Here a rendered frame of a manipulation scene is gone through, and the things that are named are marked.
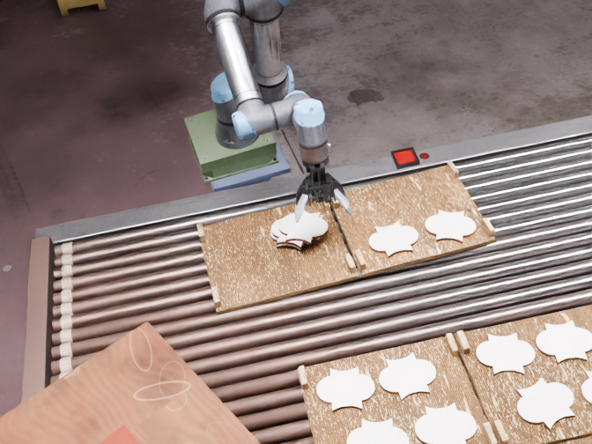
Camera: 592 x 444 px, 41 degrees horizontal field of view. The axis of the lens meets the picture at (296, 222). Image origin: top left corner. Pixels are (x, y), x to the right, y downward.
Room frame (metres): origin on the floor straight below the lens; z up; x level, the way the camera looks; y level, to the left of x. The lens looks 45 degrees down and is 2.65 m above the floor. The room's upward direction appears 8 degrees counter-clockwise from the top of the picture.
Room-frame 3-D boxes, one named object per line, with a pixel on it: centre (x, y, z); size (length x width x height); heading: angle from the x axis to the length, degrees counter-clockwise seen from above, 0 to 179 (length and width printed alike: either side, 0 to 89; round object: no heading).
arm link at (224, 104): (2.17, 0.15, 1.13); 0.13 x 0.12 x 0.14; 100
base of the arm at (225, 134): (2.17, 0.16, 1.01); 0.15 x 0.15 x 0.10
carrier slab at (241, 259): (1.63, 0.08, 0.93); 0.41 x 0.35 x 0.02; 99
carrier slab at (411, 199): (1.70, -0.34, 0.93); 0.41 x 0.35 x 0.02; 99
